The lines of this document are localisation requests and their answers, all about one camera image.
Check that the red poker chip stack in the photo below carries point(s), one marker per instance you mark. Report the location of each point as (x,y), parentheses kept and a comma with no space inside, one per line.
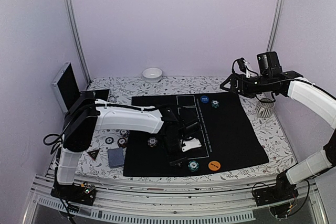
(122,142)

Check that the white ceramic bowl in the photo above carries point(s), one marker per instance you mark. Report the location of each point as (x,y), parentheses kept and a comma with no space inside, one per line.
(152,75)

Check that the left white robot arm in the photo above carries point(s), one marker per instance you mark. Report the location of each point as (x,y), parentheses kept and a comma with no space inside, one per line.
(89,114)

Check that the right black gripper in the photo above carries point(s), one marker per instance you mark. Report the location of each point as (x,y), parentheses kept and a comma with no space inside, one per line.
(235,77)

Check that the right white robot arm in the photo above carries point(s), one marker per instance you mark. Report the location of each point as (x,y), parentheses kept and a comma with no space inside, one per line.
(322,104)

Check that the blue small blind button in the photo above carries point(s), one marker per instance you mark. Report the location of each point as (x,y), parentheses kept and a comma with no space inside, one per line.
(204,99)

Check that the black poker mat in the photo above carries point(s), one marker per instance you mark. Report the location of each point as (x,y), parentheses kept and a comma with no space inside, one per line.
(226,135)

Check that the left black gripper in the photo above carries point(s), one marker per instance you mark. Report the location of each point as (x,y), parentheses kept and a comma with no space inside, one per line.
(176,160)

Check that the white poker chip stack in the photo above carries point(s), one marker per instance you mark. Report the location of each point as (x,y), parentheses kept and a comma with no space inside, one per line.
(124,132)

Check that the white ribbed cup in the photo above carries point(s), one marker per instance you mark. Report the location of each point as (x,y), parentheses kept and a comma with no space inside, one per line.
(265,108)

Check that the orange big blind button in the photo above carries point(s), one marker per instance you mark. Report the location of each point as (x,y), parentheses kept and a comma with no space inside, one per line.
(214,165)

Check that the black triangular marker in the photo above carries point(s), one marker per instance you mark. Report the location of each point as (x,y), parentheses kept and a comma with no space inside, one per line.
(93,154)

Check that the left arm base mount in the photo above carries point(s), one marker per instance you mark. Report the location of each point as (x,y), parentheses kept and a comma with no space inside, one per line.
(84,195)

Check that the green poker chip stack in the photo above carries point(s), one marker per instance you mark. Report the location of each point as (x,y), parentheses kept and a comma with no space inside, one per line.
(109,140)

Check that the left aluminium frame post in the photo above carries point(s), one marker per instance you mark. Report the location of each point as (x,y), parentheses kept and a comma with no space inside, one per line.
(75,34)

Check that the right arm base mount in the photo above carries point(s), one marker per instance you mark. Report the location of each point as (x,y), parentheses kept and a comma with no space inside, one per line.
(281,191)

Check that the silver poker chip case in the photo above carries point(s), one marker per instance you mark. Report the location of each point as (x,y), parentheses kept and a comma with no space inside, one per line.
(68,94)

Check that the blue card deck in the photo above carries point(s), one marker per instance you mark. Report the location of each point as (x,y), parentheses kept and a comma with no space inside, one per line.
(115,157)

